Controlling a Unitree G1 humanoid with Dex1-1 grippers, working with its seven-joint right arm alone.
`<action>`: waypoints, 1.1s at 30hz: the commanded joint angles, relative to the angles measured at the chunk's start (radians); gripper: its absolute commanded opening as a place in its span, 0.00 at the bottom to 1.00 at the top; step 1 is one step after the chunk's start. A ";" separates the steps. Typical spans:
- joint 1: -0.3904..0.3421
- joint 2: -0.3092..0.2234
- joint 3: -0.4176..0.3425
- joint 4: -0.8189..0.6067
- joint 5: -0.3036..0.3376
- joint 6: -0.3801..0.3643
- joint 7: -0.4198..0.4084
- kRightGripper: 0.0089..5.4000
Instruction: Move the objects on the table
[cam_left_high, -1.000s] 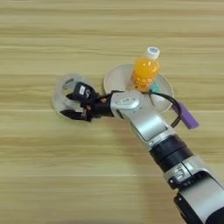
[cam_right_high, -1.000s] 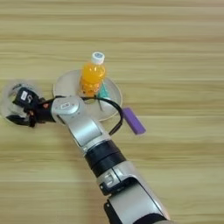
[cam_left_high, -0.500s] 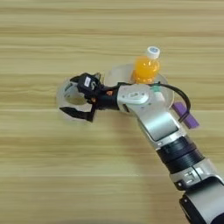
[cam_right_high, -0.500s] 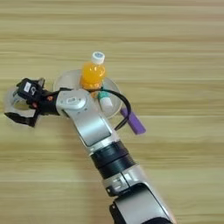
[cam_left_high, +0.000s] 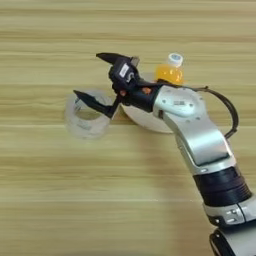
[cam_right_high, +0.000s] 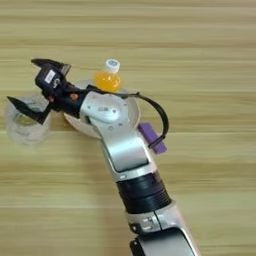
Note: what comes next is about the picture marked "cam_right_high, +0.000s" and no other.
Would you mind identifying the beige round plate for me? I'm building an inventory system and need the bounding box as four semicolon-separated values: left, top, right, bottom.
63;79;142;139

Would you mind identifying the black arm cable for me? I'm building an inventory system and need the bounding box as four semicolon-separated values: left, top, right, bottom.
87;84;170;150

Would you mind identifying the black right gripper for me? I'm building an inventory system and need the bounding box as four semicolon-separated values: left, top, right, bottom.
6;58;92;125

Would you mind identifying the orange juice bottle white cap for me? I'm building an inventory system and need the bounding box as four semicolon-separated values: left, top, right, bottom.
94;58;123;93

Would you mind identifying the clear tape roll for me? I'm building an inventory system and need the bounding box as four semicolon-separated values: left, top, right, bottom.
3;94;53;147

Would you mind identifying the purple rectangular block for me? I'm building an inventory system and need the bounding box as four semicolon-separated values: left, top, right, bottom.
138;122;168;155

